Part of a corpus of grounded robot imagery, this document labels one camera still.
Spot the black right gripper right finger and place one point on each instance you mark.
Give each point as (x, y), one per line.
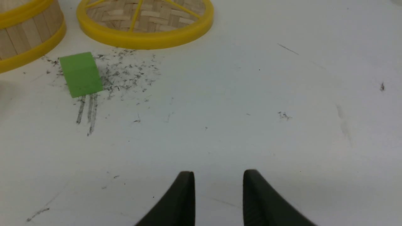
(264, 206)

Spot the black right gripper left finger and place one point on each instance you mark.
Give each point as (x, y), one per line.
(177, 207)

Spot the green cube block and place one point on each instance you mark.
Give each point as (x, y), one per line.
(81, 74)

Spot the woven bamboo steamer lid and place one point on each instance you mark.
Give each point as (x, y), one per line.
(145, 24)

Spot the bamboo steamer basket yellow rim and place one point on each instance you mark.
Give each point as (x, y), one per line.
(28, 30)

